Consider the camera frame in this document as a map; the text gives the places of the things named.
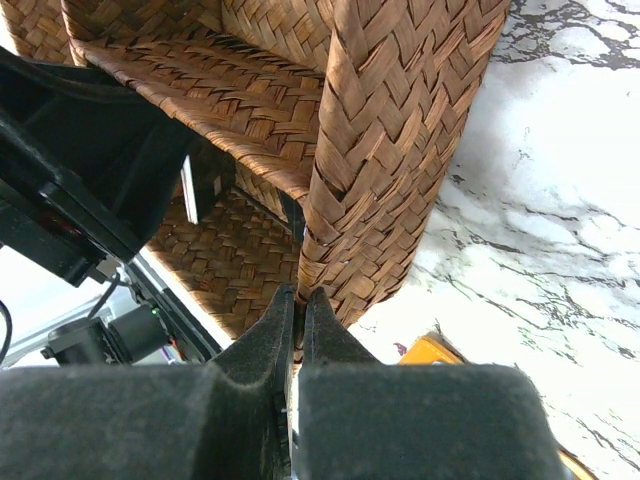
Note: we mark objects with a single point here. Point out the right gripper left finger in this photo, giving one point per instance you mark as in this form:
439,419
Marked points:
224,419

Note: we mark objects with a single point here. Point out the black silver-edged credit card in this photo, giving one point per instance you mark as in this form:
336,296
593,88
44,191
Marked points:
206,177

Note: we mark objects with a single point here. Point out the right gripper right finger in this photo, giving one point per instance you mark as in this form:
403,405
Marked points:
362,419

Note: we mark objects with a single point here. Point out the brown woven basket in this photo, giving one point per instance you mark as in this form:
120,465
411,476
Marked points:
341,118

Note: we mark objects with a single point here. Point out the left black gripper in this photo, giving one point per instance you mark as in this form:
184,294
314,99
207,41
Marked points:
88,166

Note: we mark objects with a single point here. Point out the yellow leather card holder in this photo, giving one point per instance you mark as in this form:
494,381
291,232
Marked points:
434,349

